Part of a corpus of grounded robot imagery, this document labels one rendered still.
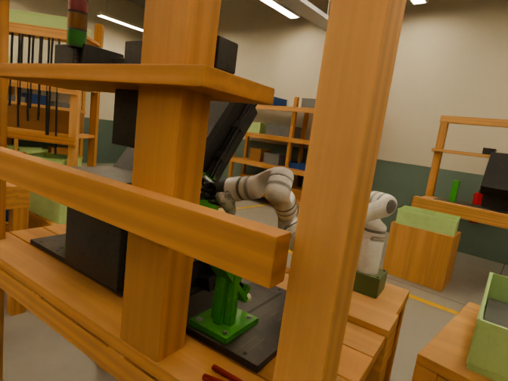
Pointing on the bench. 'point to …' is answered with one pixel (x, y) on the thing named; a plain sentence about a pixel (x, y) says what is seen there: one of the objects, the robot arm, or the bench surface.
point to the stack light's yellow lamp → (77, 21)
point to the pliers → (220, 374)
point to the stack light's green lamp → (75, 38)
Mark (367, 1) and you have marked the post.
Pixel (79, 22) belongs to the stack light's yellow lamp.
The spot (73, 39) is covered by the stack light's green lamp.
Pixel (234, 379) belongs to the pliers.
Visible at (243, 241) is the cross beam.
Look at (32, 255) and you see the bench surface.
